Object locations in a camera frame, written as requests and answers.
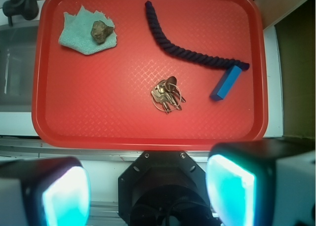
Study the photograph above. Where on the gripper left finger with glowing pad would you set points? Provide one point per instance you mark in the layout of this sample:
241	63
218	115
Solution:
44	192

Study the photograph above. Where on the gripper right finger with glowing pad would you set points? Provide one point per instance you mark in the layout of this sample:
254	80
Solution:
270	182

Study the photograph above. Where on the brown rock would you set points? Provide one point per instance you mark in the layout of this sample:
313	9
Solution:
100	31

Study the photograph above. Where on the blue rectangular block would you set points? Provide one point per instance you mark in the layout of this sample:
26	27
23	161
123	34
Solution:
226	83

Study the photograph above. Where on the bunch of metal keys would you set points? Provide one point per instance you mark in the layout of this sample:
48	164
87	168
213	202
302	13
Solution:
166	95

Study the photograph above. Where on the red plastic tray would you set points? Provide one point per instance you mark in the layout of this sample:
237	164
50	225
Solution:
103	101

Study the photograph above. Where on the grey metal sink basin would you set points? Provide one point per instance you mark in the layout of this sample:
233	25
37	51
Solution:
17	62

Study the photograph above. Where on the light green cloth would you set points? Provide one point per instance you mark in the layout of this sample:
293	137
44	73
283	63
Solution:
76	33

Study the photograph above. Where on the black clamp knob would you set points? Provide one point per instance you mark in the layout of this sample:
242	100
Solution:
28	9

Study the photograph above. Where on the black octagonal mount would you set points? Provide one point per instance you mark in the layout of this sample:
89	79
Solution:
164	188

